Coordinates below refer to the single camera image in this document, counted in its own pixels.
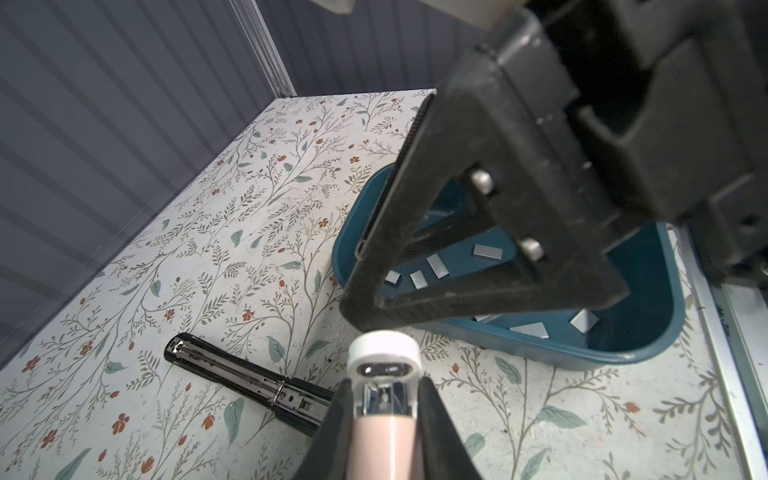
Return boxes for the teal plastic tray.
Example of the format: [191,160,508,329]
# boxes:
[332,166,686,371]

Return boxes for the staple strip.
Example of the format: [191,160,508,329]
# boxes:
[409,270,428,290]
[427,253,450,279]
[472,244,503,260]
[509,322,549,339]
[385,270,401,285]
[570,309,600,335]

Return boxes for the black stapler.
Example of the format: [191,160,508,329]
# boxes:
[164,332,333,436]

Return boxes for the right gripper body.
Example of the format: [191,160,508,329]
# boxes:
[479,1,767,282]

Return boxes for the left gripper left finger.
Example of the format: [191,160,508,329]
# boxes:
[293,379,354,480]

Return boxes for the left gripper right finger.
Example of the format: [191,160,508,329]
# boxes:
[417,376,481,480]

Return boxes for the pink mini stapler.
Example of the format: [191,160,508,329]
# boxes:
[345,330,424,480]

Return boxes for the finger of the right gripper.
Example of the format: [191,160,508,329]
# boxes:
[340,50,629,331]

